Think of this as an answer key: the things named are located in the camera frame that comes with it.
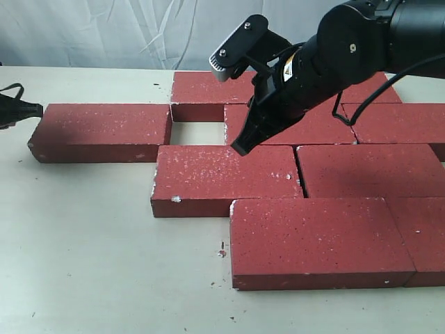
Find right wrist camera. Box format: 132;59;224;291
209;14;292;82

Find white backdrop cloth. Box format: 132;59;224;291
1;1;347;70

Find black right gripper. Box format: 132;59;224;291
231;38;344;155

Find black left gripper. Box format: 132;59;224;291
1;94;43;129

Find rear row right brick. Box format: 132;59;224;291
337;72;403;105

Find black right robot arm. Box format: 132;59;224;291
224;1;444;155

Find rear row left brick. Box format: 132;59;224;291
170;71;255;122

